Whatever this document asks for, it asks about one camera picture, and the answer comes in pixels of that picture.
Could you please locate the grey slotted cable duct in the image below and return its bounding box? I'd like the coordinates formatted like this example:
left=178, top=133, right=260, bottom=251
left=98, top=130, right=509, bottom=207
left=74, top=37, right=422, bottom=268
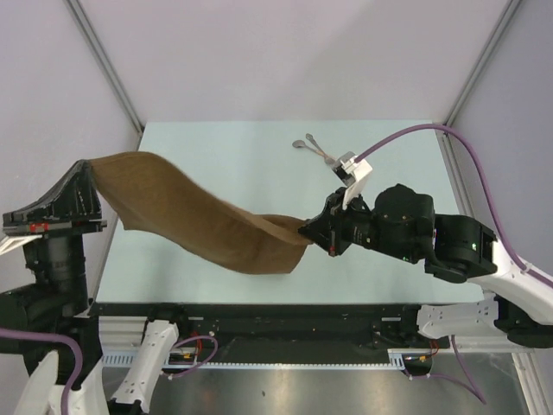
left=103, top=350, right=416, bottom=371

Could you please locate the right aluminium frame post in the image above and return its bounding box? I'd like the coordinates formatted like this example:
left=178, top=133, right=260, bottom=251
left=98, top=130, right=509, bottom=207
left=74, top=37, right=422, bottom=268
left=444, top=0, right=529, bottom=131

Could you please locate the left aluminium frame post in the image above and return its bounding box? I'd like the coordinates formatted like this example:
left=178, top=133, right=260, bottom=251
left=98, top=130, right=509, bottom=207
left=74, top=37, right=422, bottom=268
left=63, top=0, right=145, bottom=138

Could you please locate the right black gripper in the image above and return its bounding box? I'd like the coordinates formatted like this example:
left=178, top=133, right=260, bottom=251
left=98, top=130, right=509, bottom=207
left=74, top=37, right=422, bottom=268
left=298, top=184, right=417, bottom=262

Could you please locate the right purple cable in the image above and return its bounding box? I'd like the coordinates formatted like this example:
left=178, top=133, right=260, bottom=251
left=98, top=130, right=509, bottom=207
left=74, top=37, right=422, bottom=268
left=356, top=123, right=553, bottom=403

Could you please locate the spoon with pink handle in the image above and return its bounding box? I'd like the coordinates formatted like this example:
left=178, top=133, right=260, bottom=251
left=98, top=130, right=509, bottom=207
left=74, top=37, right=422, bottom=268
left=292, top=140, right=334, bottom=165

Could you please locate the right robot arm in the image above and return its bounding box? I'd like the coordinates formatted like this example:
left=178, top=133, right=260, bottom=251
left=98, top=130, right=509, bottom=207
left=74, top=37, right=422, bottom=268
left=298, top=184, right=552, bottom=348

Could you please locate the brown cloth napkin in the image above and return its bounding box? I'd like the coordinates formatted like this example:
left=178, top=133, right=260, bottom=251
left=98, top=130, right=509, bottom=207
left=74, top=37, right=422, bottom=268
left=90, top=151, right=310, bottom=275

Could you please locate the silver metal fork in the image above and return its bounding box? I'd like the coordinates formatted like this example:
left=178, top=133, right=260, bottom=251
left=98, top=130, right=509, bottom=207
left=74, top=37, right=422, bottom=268
left=305, top=133, right=337, bottom=166

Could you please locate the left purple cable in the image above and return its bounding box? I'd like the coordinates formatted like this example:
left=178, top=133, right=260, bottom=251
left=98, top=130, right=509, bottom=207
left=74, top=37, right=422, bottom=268
left=0, top=326, right=86, bottom=415

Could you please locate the purple cable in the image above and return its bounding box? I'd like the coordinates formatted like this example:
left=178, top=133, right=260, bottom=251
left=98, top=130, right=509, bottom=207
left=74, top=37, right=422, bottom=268
left=0, top=326, right=86, bottom=415
left=356, top=123, right=553, bottom=403

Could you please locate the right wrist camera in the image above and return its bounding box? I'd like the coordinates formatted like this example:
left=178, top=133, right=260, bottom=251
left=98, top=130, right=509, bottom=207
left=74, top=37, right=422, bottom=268
left=332, top=152, right=372, bottom=210

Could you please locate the aluminium frame post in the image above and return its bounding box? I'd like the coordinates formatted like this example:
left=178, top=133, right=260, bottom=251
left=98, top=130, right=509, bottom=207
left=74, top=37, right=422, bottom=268
left=63, top=0, right=145, bottom=138
left=444, top=0, right=529, bottom=131

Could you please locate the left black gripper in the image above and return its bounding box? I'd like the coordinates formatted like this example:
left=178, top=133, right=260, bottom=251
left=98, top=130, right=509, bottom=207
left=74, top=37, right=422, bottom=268
left=5, top=155, right=109, bottom=311

